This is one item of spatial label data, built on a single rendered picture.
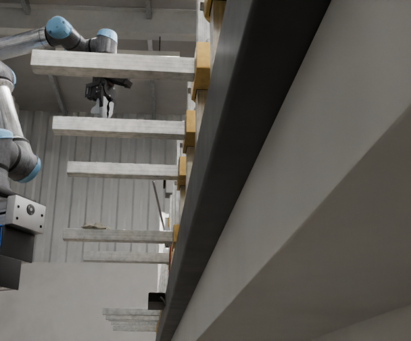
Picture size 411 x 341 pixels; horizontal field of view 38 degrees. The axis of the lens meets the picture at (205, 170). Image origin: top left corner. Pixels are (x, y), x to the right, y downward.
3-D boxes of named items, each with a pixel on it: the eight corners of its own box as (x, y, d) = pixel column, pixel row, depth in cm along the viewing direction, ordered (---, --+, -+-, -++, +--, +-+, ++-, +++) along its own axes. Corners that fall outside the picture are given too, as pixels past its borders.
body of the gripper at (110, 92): (97, 107, 215) (99, 78, 219) (117, 102, 211) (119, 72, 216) (84, 98, 209) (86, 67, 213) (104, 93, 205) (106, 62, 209)
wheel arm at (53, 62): (30, 64, 98) (32, 44, 99) (33, 75, 101) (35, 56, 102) (330, 80, 102) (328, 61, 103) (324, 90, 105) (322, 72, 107)
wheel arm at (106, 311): (102, 316, 278) (103, 306, 280) (102, 316, 282) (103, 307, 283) (195, 317, 282) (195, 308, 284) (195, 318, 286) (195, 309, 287)
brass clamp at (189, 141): (182, 132, 120) (183, 109, 122) (179, 157, 132) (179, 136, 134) (213, 133, 120) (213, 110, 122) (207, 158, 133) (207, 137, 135)
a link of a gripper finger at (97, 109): (92, 126, 208) (94, 101, 211) (107, 122, 205) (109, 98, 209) (87, 122, 205) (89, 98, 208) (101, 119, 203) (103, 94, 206)
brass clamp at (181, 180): (176, 175, 143) (176, 155, 145) (174, 193, 156) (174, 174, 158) (202, 176, 144) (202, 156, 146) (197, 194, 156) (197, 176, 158)
